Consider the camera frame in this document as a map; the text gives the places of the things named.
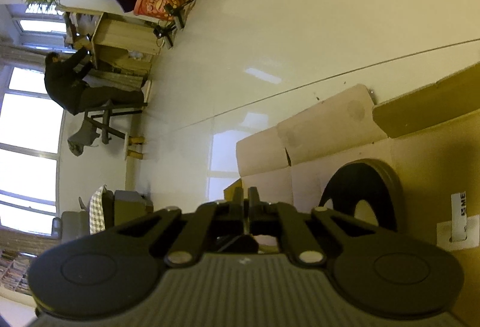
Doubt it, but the orange patterned bucket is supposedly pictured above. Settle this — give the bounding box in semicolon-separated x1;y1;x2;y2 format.
133;0;186;22

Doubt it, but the white paper label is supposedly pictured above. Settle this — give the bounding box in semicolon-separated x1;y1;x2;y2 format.
436;192;468;251

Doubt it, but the black white shoe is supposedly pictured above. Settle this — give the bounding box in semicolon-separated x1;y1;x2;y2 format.
319;158;406;233

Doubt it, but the wooden side shelf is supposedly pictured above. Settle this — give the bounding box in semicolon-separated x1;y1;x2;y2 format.
63;10;162;75

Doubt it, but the flattened brown cardboard sheet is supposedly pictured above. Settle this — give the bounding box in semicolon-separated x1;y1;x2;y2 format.
236;65;479;278

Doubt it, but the seated person in black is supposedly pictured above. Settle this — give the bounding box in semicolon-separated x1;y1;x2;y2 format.
44;46;145;115

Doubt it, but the black tripod stand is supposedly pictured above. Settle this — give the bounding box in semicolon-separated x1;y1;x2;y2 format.
153;0;197;49

